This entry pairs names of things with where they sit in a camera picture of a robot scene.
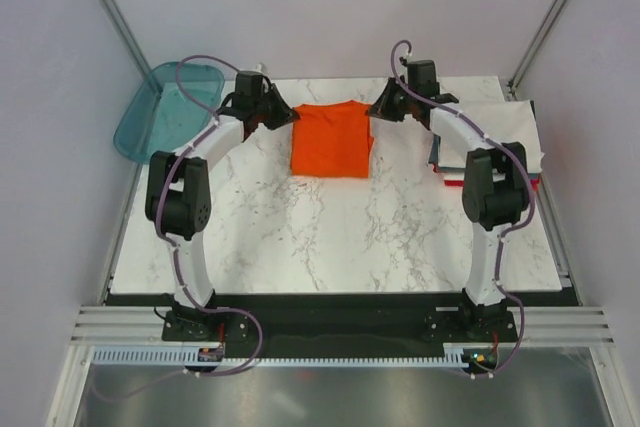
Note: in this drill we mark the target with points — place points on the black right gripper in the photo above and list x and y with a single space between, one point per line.
382 109

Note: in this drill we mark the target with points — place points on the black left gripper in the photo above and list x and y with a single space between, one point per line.
285 115

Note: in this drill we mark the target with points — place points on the orange t shirt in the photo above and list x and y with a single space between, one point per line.
332 141

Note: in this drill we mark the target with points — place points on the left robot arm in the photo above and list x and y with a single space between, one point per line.
179 202

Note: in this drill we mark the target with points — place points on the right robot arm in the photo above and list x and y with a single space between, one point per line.
496 187

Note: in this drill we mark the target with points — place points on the teal plastic bin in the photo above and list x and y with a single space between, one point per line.
170 107

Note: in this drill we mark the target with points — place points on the white folded t shirt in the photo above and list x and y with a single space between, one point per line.
501 122

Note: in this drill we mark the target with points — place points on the right aluminium frame post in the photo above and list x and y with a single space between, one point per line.
548 22

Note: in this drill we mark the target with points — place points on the aluminium frame post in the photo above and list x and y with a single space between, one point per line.
126 35
548 22

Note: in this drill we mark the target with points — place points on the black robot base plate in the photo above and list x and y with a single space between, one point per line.
346 324

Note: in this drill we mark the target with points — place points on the right aluminium side rail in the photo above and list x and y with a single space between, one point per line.
536 258

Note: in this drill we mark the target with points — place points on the left aluminium frame post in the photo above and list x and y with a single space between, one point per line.
126 35

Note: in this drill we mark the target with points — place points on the front aluminium cross rail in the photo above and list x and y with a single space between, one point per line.
544 326

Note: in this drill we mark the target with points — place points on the white slotted cable duct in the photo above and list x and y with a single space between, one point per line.
205 357

